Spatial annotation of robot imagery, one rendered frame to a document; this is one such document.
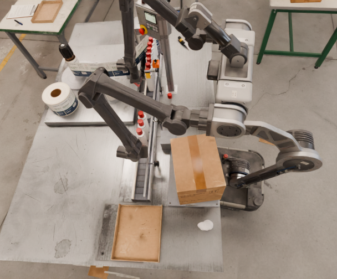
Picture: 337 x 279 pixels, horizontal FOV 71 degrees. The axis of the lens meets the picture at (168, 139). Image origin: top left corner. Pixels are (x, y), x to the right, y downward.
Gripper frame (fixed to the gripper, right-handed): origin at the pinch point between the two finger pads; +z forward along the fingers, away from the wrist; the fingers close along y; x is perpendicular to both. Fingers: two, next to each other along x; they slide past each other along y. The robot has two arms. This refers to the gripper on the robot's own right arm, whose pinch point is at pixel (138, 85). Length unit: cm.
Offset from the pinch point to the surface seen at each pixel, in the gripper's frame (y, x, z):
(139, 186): 68, 7, 13
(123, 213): 83, -3, 17
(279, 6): -114, 118, 23
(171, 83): -9.3, 22.0, 8.8
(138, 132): 41.1, 6.7, -7.4
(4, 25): -104, -161, 24
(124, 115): 16.3, -10.8, 13.5
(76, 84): -13, -53, 13
